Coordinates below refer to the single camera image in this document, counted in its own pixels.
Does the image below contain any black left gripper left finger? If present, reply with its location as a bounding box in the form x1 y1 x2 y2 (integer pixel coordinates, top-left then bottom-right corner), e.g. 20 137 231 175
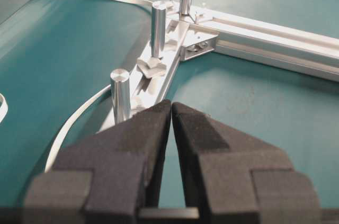
23 100 171 223

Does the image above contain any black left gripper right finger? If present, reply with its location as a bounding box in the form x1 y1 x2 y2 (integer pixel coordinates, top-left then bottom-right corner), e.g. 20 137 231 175
172 102 322 223

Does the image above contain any aluminium extrusion frame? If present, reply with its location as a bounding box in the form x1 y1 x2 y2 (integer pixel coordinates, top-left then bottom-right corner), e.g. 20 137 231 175
96 3 339 135

